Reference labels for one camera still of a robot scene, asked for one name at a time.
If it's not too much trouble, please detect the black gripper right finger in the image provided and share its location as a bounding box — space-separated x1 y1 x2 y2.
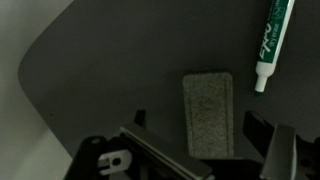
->
243 111 297 180

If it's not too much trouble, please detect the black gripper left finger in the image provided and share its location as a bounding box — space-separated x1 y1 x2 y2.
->
120 110 215 180

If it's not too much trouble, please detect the black felt whiteboard eraser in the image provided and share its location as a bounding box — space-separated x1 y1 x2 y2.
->
183 72 234 159

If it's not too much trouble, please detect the green Expo dry erase marker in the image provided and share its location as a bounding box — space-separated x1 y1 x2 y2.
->
254 0 295 96

